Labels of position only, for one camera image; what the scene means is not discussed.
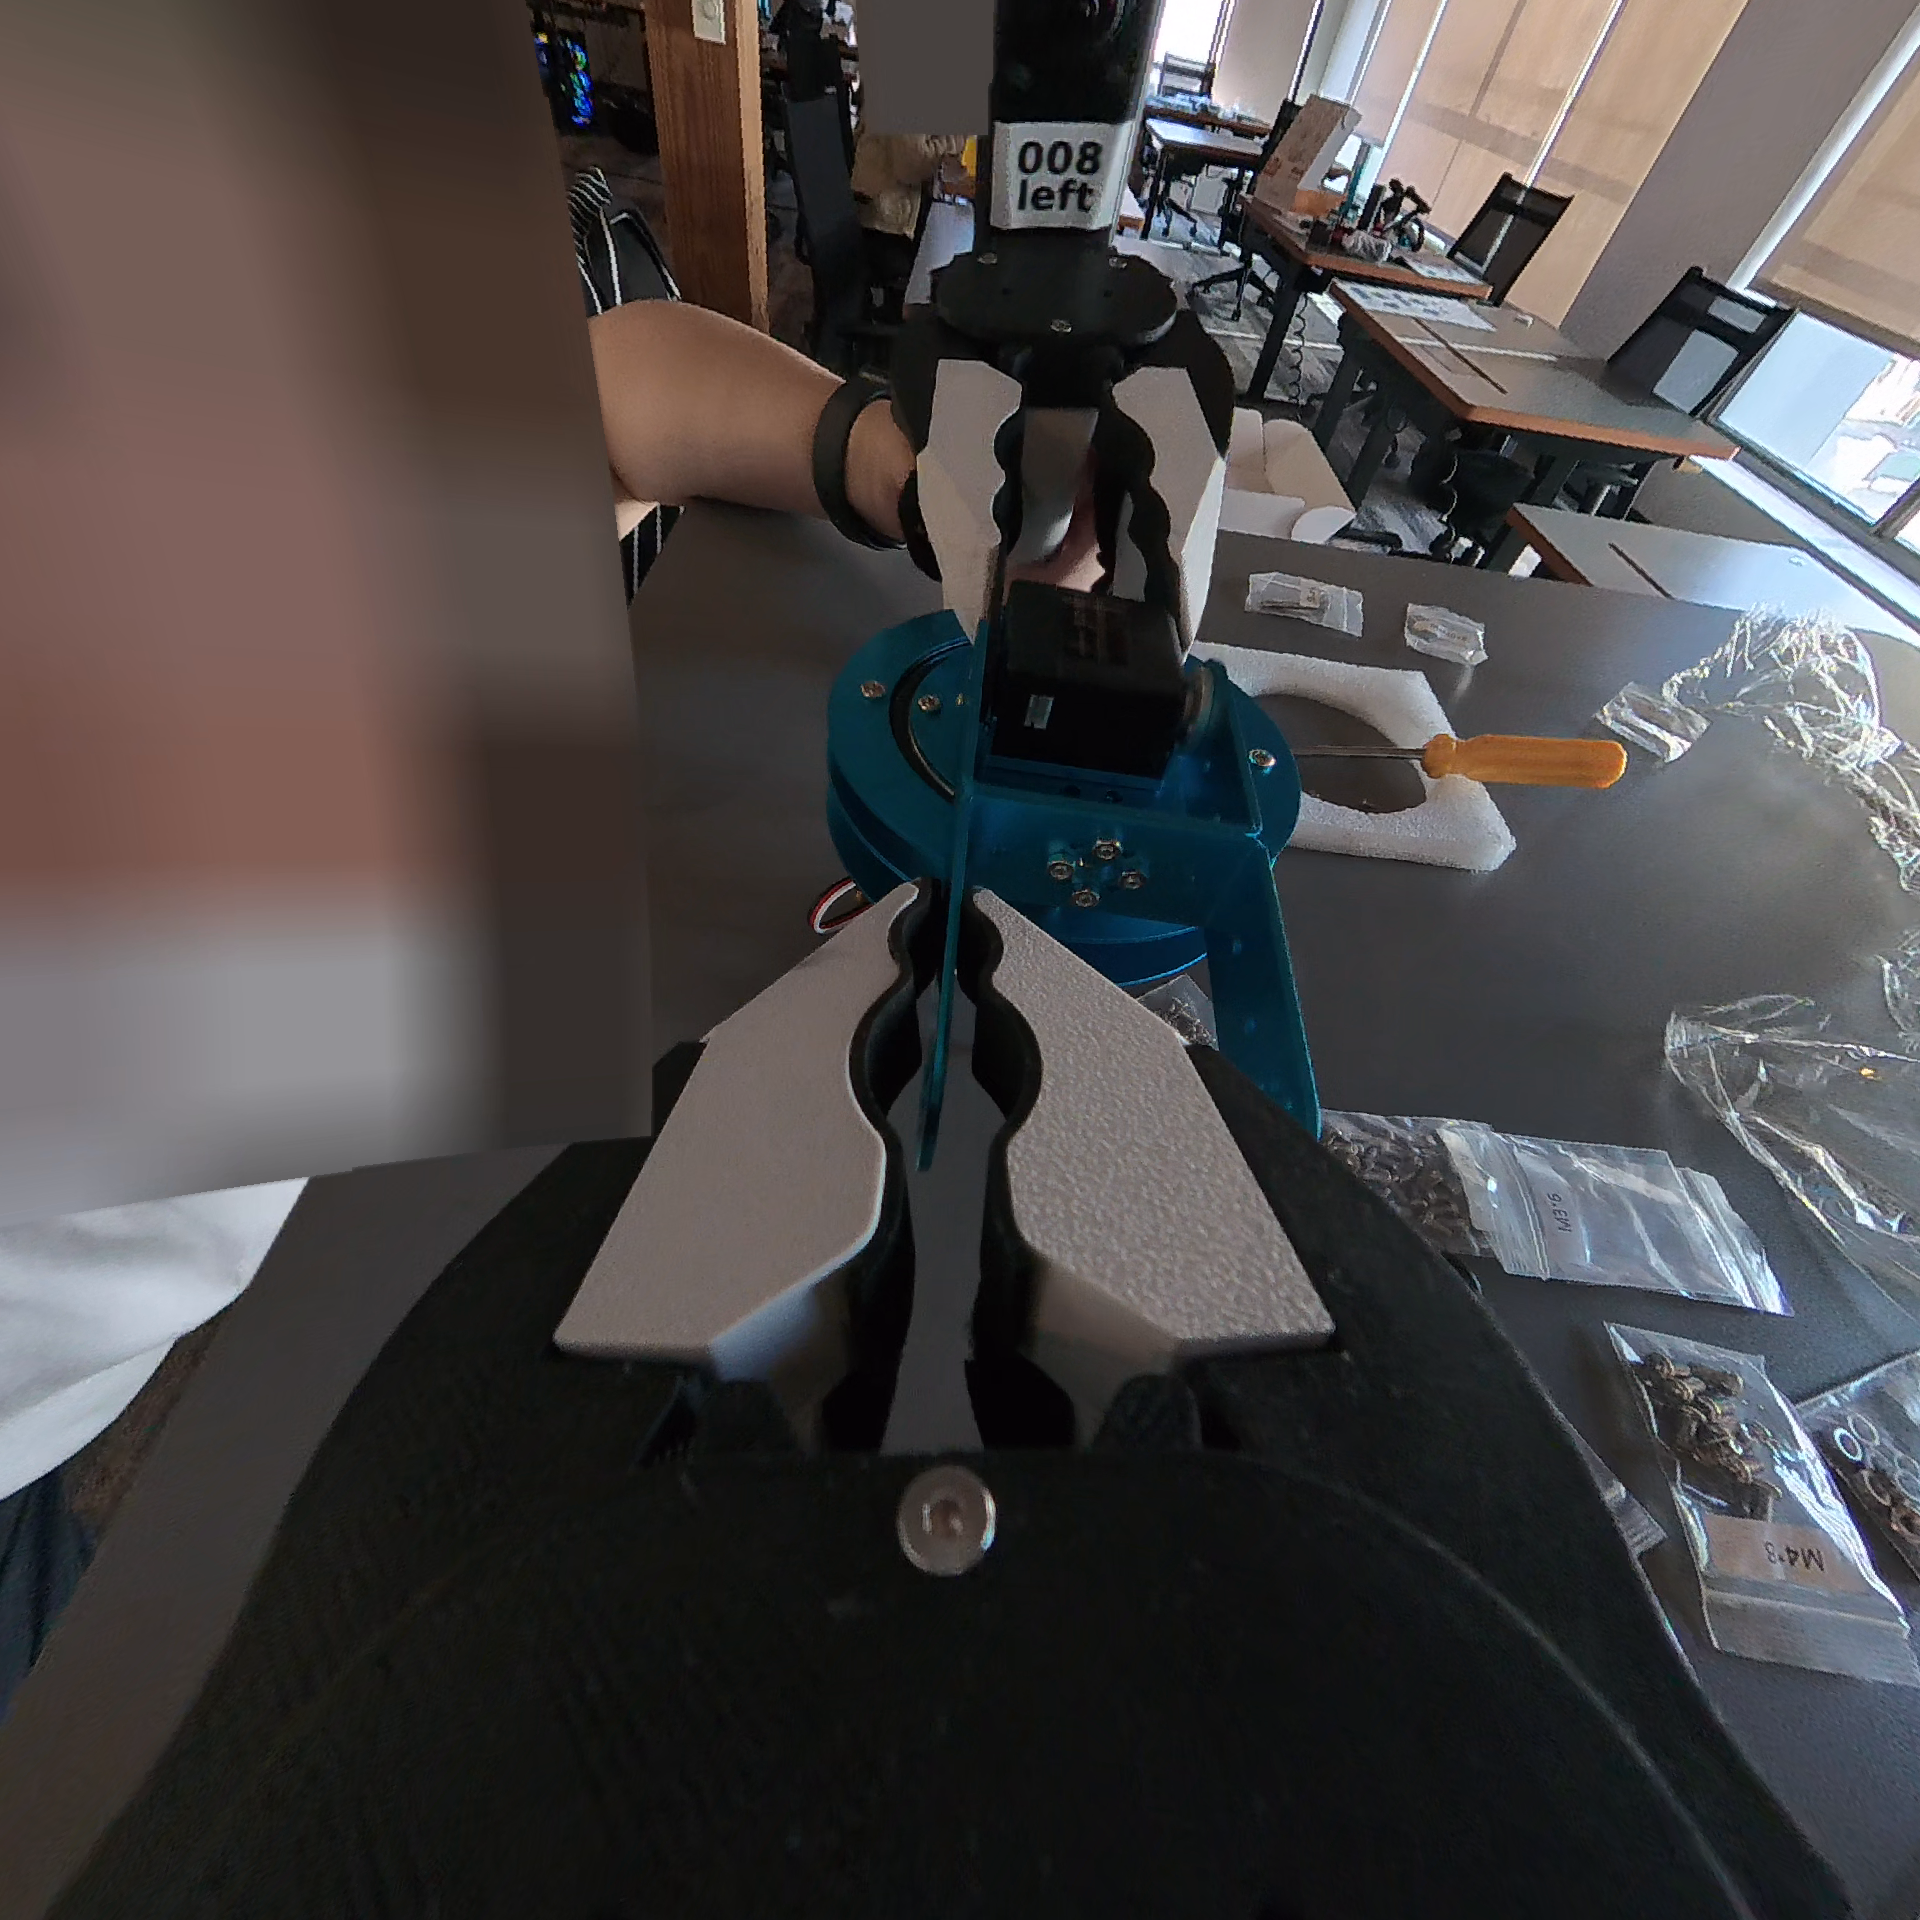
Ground white foam packing sheet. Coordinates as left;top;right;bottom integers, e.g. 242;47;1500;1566
1192;645;1520;873

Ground wood-edged office table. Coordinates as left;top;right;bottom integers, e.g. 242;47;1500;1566
1140;112;1275;240
1503;501;1920;639
1326;276;1740;528
1235;191;1500;395

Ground person's white shirt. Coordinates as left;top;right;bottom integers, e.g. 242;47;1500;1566
0;1176;309;1500

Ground person's dark trousers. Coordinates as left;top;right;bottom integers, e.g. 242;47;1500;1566
0;1486;95;1711

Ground person's left forearm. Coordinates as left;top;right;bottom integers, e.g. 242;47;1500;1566
586;296;901;528

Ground cardboard box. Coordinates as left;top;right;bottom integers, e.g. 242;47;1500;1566
1254;97;1364;209

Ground black mesh office chair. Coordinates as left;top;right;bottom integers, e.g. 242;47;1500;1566
1604;271;1795;520
1446;175;1578;303

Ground wooden pillar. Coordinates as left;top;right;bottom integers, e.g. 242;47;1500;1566
642;0;770;331

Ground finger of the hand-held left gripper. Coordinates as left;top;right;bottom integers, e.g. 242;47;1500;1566
907;360;1054;639
1090;363;1235;653

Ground cluster of small screw bags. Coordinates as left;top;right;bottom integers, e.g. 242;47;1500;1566
1154;981;1920;1685

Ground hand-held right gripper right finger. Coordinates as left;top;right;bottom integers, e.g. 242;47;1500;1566
958;889;1340;1448

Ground black white striped garment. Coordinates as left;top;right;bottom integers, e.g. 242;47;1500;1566
563;164;690;606

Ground crumpled clear plastic wrap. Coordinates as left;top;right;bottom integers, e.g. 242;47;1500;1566
1664;606;1920;885
1664;930;1920;1323

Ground orange-handled screwdriver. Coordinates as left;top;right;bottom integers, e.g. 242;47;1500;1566
1292;734;1629;791

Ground blue toy robot arm base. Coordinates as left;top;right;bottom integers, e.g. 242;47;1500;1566
826;579;1326;1173

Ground beige roller blind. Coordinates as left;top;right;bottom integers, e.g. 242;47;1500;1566
1747;83;1920;354

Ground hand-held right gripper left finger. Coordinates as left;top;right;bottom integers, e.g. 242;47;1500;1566
557;882;927;1448

